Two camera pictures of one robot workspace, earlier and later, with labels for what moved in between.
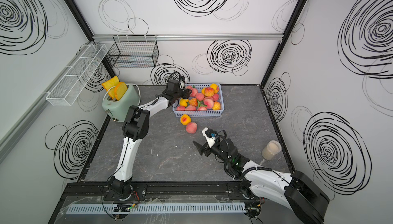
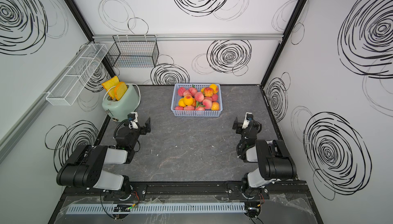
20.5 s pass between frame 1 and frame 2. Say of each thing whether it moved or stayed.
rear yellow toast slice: stayed
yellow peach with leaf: stayed
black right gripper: moved
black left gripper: moved
